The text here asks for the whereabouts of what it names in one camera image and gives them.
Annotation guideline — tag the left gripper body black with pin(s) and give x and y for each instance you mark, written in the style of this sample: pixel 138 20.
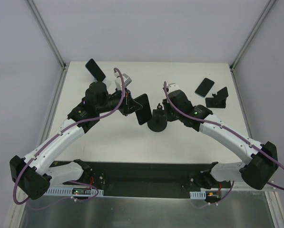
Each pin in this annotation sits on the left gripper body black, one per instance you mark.
pixel 127 104

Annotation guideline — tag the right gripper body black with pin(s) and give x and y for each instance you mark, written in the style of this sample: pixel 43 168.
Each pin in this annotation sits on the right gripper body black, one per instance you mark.
pixel 167 108

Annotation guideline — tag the black round base phone holder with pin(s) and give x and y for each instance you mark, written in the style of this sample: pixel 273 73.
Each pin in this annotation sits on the black round base phone holder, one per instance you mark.
pixel 158 122

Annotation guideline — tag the black phone blue edge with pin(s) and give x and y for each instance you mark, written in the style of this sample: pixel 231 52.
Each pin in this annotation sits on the black phone blue edge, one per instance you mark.
pixel 95 70

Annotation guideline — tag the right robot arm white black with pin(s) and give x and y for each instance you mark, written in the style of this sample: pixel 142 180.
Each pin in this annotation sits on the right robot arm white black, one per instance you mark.
pixel 257 160

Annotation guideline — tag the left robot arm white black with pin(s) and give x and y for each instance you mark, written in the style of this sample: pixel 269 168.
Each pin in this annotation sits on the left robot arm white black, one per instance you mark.
pixel 30 173

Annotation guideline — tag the black phone teal edge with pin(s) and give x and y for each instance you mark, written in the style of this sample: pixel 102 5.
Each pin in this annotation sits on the black phone teal edge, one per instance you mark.
pixel 204 87

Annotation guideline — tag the black folding phone stand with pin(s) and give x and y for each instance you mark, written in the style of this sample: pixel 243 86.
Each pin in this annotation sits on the black folding phone stand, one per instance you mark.
pixel 218 100

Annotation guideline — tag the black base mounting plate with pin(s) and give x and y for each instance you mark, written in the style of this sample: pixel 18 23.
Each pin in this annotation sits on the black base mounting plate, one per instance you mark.
pixel 145 180

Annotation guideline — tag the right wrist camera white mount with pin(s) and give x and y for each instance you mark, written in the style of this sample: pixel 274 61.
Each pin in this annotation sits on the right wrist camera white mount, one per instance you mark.
pixel 172 87

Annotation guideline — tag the right white cable duct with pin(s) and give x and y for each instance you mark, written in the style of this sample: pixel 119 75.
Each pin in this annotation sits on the right white cable duct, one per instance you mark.
pixel 201 195

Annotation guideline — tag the white cable duct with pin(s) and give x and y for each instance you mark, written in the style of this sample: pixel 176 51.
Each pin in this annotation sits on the white cable duct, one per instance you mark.
pixel 201 195
pixel 72 191

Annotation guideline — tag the left white cable duct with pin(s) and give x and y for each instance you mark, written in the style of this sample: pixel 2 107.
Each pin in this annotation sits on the left white cable duct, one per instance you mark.
pixel 72 191

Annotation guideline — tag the left aluminium frame post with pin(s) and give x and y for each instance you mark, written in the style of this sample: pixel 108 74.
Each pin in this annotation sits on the left aluminium frame post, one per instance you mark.
pixel 45 32

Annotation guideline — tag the aluminium frame post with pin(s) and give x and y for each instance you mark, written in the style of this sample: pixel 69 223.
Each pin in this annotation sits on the aluminium frame post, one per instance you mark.
pixel 253 32
pixel 45 32

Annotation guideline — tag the right aluminium frame post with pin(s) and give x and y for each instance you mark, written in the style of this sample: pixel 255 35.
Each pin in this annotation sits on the right aluminium frame post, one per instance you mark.
pixel 253 32

